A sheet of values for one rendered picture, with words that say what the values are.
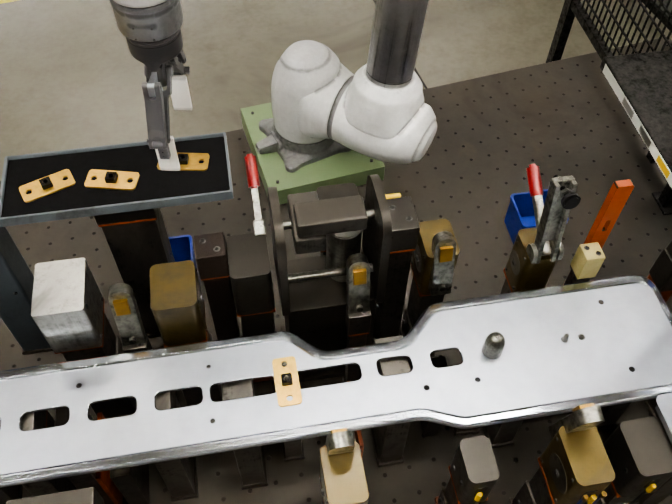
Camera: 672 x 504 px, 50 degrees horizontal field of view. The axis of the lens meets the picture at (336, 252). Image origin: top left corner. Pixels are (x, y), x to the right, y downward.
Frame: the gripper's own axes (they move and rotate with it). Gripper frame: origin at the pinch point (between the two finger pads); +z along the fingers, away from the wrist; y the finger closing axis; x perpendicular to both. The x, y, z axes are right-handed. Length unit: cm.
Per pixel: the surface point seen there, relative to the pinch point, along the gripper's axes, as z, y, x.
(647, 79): 20, -40, 92
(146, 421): 23.0, 39.1, -2.4
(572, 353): 23, 25, 65
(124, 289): 12.3, 22.0, -6.7
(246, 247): 14.9, 11.4, 11.0
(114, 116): 123, -133, -65
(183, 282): 14.9, 18.7, 1.6
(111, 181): 6.2, 5.1, -10.8
